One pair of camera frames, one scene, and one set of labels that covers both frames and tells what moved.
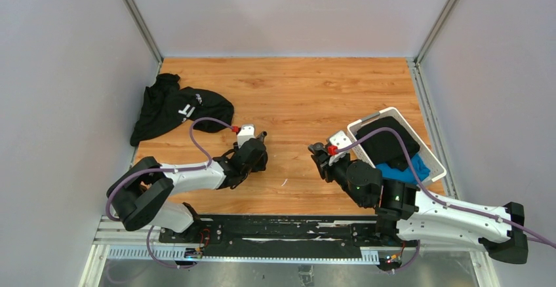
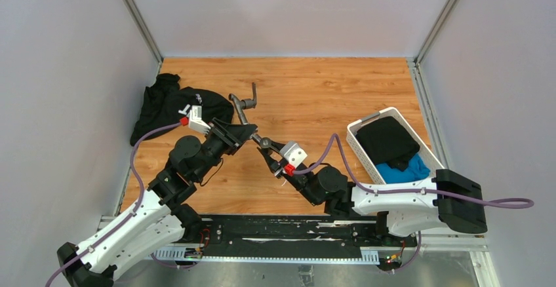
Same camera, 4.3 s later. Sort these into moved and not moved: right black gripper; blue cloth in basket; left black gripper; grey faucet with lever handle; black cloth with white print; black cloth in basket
Moved: left black gripper; right black gripper; grey faucet with lever handle
Not moved: black cloth in basket; blue cloth in basket; black cloth with white print
